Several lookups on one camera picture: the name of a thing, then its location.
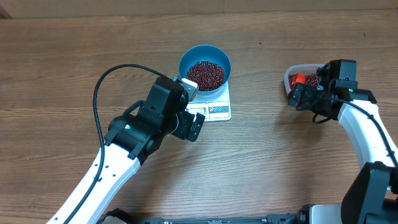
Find orange scoop with blue handle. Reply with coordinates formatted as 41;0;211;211
290;73;306;90

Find blue metal bowl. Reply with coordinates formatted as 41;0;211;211
178;45;232;91

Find clear plastic container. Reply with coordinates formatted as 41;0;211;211
284;63;325;95

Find red beans in bowl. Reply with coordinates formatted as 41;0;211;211
186;61;225;91

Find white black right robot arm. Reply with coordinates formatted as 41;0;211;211
277;59;397;223

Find red beans in container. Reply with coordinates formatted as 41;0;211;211
288;73;320;89

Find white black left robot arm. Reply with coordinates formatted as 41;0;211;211
49;77;205;223

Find white digital kitchen scale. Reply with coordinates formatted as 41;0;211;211
186;82;232;122

